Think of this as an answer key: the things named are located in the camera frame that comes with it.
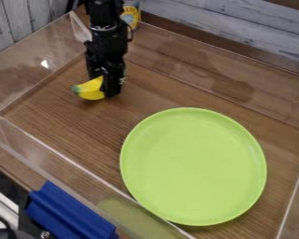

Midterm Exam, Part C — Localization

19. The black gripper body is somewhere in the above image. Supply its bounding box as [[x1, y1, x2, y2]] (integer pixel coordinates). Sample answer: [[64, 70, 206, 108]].
[[84, 24, 130, 70]]

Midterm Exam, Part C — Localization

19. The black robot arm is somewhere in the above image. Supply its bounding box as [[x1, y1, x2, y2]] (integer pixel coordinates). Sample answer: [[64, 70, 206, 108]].
[[84, 0, 130, 97]]

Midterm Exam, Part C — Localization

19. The yellow toy banana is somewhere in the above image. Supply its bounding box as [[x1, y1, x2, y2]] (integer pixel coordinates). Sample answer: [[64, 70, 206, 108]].
[[72, 77, 106, 101]]

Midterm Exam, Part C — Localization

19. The clear acrylic enclosure wall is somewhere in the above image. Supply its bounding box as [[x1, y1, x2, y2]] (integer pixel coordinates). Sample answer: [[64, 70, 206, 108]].
[[0, 10, 299, 239]]

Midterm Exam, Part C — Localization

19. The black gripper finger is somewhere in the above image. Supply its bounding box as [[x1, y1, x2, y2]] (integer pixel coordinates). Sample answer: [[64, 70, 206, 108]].
[[86, 58, 103, 79], [102, 62, 126, 97]]

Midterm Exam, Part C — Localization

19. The black cable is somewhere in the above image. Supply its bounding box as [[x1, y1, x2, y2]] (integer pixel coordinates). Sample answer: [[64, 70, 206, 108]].
[[0, 214, 19, 239]]

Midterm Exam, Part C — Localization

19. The yellow labelled can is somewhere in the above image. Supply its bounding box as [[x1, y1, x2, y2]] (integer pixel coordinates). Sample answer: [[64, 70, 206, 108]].
[[122, 0, 141, 30]]

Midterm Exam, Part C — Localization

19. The green round plate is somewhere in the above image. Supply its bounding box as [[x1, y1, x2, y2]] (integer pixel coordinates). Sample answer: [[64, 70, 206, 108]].
[[120, 107, 268, 226]]

